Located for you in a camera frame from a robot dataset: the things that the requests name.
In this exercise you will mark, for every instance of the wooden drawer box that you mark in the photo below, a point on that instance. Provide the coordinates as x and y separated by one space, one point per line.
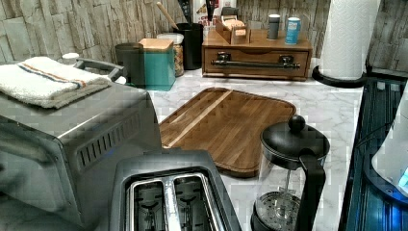
261 58

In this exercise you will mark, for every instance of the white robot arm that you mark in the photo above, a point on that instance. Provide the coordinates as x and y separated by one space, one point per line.
386 166

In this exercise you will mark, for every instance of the wooden cutting board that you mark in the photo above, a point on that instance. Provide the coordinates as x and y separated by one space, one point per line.
227 124

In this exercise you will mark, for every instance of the teal canister with wooden lid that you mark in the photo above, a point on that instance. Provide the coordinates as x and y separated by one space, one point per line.
158 63

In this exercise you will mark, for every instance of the glass jar with white lid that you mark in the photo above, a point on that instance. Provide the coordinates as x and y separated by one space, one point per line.
178 51

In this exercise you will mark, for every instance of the black utensil holder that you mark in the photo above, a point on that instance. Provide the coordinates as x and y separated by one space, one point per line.
193 38

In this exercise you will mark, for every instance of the black two-slot toaster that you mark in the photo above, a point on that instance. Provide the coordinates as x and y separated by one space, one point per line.
171 190

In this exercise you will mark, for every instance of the wooden tea box holder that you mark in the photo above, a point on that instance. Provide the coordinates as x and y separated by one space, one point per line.
232 30

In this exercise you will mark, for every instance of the dark grey cup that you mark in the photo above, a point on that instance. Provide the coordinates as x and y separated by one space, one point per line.
131 56

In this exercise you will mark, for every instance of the wooden spoon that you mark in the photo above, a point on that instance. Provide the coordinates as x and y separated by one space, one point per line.
167 15

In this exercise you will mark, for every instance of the oats cereal box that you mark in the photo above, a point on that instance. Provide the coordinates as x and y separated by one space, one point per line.
200 13

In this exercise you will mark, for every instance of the grey shaker with white cap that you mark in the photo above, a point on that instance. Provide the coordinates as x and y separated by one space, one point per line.
273 26

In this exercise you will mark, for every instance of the blue shaker with white cap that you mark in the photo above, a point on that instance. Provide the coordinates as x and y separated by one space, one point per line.
292 30

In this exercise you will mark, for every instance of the black paper towel holder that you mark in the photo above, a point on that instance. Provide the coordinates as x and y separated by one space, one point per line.
338 83

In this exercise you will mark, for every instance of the white striped folded towel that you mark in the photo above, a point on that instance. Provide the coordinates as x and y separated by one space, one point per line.
44 82

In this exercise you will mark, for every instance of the white paper towel roll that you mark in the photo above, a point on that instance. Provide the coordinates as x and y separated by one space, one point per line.
346 42

